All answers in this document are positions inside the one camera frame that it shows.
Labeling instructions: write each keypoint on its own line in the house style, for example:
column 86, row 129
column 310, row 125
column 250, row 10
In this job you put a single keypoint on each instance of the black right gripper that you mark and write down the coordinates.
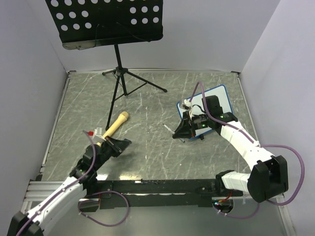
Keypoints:
column 184, row 129

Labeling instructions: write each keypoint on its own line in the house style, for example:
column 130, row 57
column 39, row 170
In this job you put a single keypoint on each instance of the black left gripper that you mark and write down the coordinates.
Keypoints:
column 117, row 146

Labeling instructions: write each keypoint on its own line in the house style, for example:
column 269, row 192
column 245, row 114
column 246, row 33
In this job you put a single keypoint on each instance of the white blue whiteboard marker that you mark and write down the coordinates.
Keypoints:
column 168, row 128

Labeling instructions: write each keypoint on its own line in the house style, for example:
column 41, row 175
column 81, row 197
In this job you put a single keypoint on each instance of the blue framed whiteboard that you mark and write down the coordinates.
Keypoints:
column 216, row 102

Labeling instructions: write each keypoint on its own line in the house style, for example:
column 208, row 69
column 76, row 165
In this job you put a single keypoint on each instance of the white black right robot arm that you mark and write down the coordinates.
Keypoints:
column 268, row 177

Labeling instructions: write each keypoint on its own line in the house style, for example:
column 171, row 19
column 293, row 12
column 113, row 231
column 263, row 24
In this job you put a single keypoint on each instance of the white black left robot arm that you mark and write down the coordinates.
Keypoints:
column 40, row 220

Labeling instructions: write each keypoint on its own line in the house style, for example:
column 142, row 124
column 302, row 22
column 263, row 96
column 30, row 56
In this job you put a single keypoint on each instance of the wooden microphone toy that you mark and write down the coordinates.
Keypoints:
column 111, row 130

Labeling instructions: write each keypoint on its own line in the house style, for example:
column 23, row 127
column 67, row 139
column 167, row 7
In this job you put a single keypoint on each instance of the black music stand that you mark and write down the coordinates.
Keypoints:
column 86, row 24

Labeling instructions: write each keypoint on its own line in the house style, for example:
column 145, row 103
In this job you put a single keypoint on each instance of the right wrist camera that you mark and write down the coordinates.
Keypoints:
column 186, row 105

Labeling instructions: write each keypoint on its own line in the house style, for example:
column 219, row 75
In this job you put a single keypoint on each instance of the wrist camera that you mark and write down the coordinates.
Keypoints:
column 186, row 105
column 95, row 134

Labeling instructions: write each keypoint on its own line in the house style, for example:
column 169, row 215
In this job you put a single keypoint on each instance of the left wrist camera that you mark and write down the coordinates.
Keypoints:
column 95, row 134

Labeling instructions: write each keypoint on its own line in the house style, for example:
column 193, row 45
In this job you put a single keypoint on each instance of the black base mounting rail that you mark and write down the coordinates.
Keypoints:
column 158, row 193

